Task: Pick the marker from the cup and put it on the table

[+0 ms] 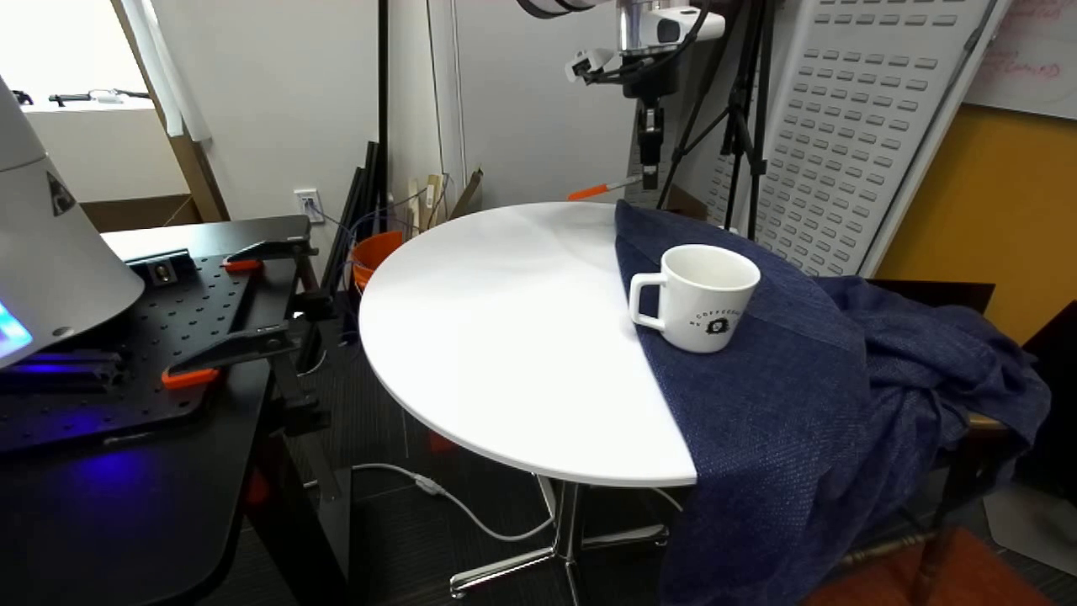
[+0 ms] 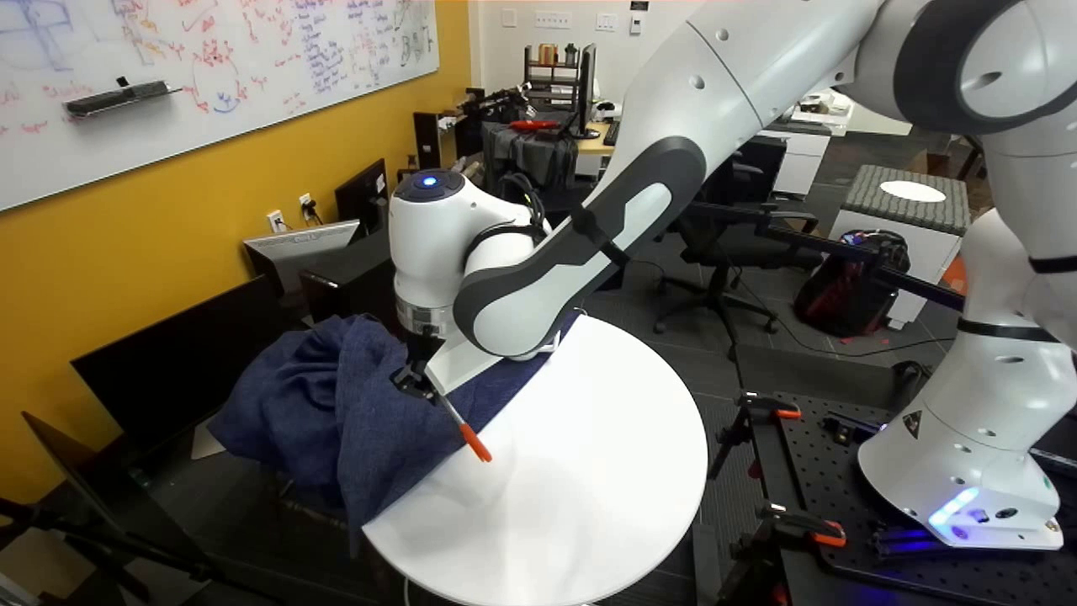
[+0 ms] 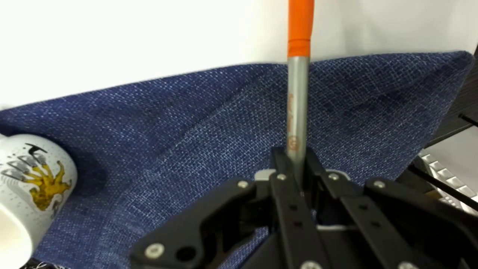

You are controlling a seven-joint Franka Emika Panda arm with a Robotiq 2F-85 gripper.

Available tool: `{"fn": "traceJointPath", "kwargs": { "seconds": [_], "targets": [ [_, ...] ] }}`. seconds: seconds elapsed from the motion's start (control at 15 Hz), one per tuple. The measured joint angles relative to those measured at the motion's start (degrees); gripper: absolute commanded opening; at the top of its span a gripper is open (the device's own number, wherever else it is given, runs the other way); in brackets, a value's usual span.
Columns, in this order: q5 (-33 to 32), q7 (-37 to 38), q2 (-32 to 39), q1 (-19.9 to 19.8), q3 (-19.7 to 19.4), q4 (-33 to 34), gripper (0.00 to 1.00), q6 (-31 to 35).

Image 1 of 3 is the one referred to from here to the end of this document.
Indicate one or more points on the orange and black clamp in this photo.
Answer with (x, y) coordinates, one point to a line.
(240, 267)
(188, 379)

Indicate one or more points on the white wrist mount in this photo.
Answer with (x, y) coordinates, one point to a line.
(685, 23)

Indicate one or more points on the white wall outlet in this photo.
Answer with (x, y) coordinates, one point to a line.
(309, 203)

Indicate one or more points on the metal table pedestal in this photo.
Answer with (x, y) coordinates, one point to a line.
(567, 526)

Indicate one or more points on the black vertical pole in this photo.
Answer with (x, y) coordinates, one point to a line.
(382, 111)

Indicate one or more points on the orange bucket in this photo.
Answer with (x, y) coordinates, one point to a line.
(373, 263)

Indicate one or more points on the black robot stand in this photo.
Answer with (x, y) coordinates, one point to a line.
(137, 515)

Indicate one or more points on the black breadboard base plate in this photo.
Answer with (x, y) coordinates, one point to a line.
(190, 305)

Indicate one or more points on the dark blue cloth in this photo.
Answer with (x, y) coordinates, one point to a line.
(786, 424)

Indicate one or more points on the whiteboard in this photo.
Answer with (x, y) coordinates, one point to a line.
(1031, 55)

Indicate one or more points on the white perforated panel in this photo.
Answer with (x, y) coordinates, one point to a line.
(877, 134)

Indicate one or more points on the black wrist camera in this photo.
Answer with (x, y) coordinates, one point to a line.
(602, 69)

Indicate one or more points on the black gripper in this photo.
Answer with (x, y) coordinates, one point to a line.
(652, 70)

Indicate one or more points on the brown wooden board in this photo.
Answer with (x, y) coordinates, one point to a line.
(198, 180)

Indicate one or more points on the orange marker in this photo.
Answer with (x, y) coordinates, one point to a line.
(588, 192)

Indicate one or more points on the black tripod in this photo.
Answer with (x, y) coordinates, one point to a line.
(742, 111)

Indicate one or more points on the white mug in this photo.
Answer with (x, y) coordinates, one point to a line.
(709, 305)

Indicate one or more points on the wooden sticks bundle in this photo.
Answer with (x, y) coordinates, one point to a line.
(432, 203)

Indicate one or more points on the black leaning boards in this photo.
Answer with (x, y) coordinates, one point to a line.
(357, 214)

